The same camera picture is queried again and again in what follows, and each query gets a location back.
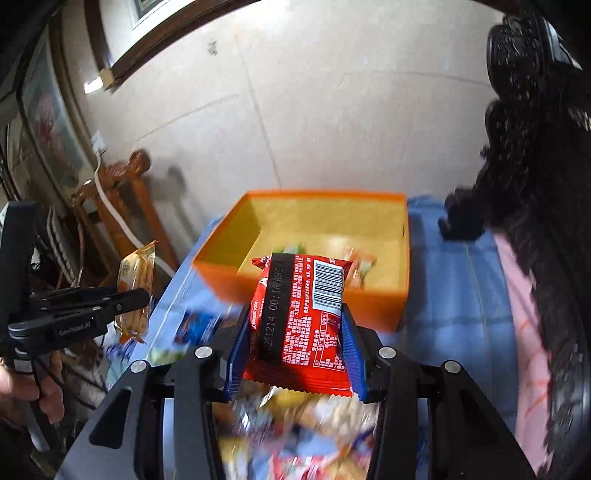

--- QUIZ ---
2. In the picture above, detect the dark carved wooden furniture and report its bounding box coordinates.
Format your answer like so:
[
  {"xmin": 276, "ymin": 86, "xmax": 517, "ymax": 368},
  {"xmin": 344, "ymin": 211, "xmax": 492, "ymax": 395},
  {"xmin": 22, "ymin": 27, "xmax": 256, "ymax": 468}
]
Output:
[{"xmin": 438, "ymin": 0, "xmax": 591, "ymax": 480}]

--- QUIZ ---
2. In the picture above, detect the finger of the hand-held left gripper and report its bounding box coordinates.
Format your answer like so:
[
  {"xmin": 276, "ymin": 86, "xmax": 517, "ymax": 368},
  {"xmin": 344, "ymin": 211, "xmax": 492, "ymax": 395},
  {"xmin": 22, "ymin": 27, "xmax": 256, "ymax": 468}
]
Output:
[
  {"xmin": 44, "ymin": 289, "xmax": 151, "ymax": 320},
  {"xmin": 30, "ymin": 285, "xmax": 118, "ymax": 303}
]

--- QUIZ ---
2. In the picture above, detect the person's left hand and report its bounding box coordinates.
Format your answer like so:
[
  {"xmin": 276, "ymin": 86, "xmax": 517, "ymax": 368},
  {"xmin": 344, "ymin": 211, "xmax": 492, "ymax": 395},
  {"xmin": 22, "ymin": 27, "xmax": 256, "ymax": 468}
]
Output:
[{"xmin": 0, "ymin": 352, "xmax": 65, "ymax": 424}]

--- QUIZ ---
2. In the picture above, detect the pile of snack packets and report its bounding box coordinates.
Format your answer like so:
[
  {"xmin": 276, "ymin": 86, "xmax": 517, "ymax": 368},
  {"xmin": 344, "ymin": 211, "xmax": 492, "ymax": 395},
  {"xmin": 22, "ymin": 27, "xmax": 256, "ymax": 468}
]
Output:
[{"xmin": 212, "ymin": 383, "xmax": 380, "ymax": 480}]

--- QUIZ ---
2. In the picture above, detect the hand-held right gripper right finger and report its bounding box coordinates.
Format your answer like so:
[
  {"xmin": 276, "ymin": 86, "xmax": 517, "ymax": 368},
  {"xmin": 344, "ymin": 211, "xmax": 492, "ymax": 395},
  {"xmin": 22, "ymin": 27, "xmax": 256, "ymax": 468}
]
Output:
[{"xmin": 339, "ymin": 307, "xmax": 536, "ymax": 480}]

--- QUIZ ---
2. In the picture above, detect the pink cloth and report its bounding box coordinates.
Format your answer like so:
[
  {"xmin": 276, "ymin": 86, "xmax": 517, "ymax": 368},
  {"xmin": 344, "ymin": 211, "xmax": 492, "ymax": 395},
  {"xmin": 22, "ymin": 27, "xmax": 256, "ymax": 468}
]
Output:
[{"xmin": 494, "ymin": 233, "xmax": 555, "ymax": 476}]

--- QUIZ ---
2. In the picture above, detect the orange cardboard box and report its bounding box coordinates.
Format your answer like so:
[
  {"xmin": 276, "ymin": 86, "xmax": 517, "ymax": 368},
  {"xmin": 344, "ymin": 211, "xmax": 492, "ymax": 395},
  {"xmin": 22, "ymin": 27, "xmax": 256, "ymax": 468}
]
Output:
[{"xmin": 191, "ymin": 189, "xmax": 411, "ymax": 333}]

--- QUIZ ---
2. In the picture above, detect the black cable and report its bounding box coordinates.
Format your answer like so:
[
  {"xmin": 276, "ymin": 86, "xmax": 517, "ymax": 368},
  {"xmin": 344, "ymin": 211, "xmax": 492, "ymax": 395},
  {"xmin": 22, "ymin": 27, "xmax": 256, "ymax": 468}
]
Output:
[{"xmin": 31, "ymin": 354, "xmax": 95, "ymax": 409}]

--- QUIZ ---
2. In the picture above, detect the red snack packet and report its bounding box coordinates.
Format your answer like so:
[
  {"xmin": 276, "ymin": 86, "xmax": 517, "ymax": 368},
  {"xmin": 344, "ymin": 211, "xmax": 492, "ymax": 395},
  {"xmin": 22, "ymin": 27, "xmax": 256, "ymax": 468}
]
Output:
[{"xmin": 244, "ymin": 251, "xmax": 354, "ymax": 398}]

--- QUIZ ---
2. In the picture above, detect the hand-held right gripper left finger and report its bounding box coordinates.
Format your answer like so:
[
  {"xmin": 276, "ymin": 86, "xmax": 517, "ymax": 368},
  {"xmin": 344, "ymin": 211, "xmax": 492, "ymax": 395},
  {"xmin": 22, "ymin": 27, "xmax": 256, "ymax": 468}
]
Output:
[{"xmin": 55, "ymin": 305, "xmax": 253, "ymax": 480}]

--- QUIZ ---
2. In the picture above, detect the framed flower painting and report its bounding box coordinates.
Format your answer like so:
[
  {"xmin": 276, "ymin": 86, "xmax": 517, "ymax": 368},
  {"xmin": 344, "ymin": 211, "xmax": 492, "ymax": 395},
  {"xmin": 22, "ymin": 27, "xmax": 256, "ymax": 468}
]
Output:
[{"xmin": 17, "ymin": 41, "xmax": 94, "ymax": 199}]

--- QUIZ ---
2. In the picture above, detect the yellow cracker packet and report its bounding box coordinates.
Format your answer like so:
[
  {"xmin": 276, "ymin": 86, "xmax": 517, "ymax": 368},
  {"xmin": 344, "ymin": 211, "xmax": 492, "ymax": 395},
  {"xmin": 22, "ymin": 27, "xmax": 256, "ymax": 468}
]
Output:
[{"xmin": 115, "ymin": 240, "xmax": 160, "ymax": 344}]

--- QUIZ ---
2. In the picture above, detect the blue checked cloth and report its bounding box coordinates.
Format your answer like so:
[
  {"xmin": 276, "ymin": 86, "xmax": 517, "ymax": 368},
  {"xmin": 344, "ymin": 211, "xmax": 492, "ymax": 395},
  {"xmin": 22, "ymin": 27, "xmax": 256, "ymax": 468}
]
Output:
[{"xmin": 106, "ymin": 194, "xmax": 522, "ymax": 480}]

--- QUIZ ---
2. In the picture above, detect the dark wooden picture frame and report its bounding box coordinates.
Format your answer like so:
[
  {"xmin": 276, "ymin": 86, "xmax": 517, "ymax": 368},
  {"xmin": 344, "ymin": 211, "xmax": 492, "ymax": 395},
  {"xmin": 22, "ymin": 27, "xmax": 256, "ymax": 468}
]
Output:
[{"xmin": 85, "ymin": 0, "xmax": 259, "ymax": 89}]

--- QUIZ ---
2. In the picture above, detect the orange white snack packet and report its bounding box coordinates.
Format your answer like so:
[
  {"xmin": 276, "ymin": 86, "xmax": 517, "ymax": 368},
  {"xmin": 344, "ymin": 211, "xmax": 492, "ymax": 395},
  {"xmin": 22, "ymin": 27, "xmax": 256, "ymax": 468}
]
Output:
[{"xmin": 344, "ymin": 247, "xmax": 377, "ymax": 288}]

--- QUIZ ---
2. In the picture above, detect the white cable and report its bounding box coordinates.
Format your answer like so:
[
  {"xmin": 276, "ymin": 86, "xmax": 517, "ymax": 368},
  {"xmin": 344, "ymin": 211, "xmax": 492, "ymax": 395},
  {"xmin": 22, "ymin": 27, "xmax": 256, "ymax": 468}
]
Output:
[{"xmin": 92, "ymin": 152, "xmax": 145, "ymax": 251}]

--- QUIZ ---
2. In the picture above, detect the brown wooden chair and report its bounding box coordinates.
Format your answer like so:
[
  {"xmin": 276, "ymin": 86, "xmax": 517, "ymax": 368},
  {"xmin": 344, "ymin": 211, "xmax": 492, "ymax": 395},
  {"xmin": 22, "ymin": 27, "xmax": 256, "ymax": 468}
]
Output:
[{"xmin": 69, "ymin": 150, "xmax": 181, "ymax": 287}]

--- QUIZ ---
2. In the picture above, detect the white blue snack packet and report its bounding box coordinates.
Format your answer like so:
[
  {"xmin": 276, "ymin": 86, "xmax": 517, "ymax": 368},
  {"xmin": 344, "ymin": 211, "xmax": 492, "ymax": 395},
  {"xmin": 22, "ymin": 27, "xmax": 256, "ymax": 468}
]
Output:
[{"xmin": 104, "ymin": 323, "xmax": 154, "ymax": 385}]

